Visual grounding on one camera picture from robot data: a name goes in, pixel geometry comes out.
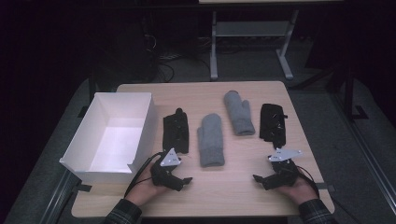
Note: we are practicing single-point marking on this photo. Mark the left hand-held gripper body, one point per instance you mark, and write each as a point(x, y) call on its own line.
point(165, 174)

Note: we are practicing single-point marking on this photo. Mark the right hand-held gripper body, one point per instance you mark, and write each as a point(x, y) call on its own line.
point(285, 172)

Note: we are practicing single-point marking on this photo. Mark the black glove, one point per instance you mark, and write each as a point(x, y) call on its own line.
point(273, 124)
point(176, 132)

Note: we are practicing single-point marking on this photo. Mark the grey knitted mitten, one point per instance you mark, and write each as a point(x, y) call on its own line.
point(211, 143)
point(239, 115)

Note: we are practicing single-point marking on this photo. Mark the white box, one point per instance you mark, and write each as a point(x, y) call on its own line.
point(112, 140)

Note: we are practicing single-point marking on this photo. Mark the person's right hand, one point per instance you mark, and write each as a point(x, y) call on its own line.
point(300, 191)

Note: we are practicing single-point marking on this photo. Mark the person's left hand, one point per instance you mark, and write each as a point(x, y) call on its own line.
point(143, 191)

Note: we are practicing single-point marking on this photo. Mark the black metal stand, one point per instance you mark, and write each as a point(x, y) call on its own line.
point(348, 90)

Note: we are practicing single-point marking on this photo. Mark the aluminium rail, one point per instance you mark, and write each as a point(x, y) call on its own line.
point(367, 152)
point(57, 199)

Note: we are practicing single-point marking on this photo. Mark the grey metal desk frame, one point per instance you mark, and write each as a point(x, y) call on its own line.
point(249, 28)

